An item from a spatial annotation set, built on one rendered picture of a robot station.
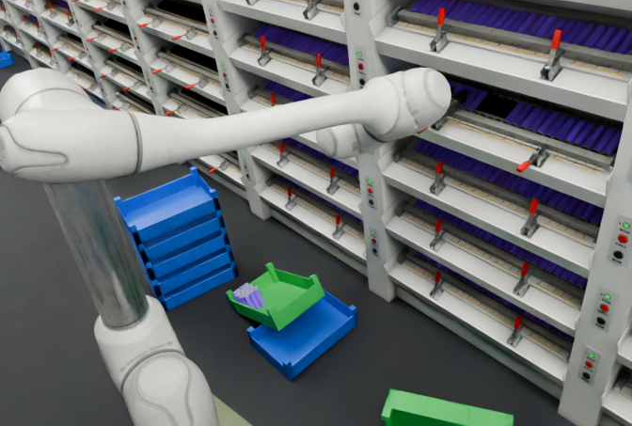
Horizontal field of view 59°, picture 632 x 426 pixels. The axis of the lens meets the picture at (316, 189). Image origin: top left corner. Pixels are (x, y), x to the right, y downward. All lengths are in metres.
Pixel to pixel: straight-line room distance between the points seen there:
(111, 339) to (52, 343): 0.93
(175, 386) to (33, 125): 0.57
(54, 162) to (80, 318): 1.42
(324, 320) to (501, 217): 0.76
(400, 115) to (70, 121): 0.53
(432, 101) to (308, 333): 1.11
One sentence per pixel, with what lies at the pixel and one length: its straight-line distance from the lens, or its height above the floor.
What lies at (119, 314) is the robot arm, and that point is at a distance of 1.25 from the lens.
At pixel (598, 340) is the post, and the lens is 1.48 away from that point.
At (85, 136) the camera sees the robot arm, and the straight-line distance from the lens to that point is 0.86.
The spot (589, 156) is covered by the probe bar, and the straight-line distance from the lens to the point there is 1.27.
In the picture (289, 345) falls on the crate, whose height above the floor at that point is 0.00.
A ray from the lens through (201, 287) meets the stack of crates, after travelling 2.10.
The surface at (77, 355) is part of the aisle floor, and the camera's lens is 2.12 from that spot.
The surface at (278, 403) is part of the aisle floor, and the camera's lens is 1.76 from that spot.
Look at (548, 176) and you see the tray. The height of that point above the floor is 0.73.
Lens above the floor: 1.44
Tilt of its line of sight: 35 degrees down
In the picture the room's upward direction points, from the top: 8 degrees counter-clockwise
